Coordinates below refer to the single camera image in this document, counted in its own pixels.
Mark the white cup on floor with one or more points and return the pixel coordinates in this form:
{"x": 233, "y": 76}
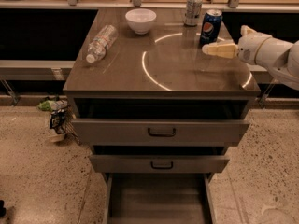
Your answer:
{"x": 57, "y": 138}

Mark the middle drawer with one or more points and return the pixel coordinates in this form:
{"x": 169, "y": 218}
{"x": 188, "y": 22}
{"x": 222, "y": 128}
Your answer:
{"x": 176, "y": 160}

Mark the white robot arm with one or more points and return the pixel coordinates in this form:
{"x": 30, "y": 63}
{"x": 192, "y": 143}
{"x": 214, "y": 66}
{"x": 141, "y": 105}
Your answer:
{"x": 280, "y": 58}

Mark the top drawer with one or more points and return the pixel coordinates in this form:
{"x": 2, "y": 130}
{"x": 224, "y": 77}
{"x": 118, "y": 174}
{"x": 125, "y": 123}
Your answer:
{"x": 158, "y": 122}

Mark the blue pepsi can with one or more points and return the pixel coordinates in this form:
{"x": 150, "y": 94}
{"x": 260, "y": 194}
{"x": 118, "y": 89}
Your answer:
{"x": 211, "y": 26}

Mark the bottom drawer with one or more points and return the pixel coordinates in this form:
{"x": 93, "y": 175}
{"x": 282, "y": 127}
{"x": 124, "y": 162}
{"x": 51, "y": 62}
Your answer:
{"x": 158, "y": 199}

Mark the grey drawer cabinet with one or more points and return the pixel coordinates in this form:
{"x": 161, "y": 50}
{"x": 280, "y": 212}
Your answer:
{"x": 165, "y": 63}

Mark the drawer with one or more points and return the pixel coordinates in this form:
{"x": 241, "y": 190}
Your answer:
{"x": 158, "y": 199}
{"x": 176, "y": 160}
{"x": 158, "y": 122}

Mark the white bowl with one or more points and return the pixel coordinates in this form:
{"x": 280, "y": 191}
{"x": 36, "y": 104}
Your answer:
{"x": 140, "y": 20}

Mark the green snack bag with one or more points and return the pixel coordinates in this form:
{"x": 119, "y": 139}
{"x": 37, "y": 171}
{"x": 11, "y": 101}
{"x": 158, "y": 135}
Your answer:
{"x": 48, "y": 105}

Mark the wire basket on floor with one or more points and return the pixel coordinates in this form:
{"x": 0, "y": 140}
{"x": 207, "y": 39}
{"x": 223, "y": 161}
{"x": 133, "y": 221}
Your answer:
{"x": 68, "y": 125}

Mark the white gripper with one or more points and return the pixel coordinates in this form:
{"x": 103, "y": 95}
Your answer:
{"x": 249, "y": 48}

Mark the silver soda can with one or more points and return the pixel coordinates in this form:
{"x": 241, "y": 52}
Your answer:
{"x": 192, "y": 12}

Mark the clear plastic water bottle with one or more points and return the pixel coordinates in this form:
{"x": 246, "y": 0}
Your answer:
{"x": 101, "y": 43}

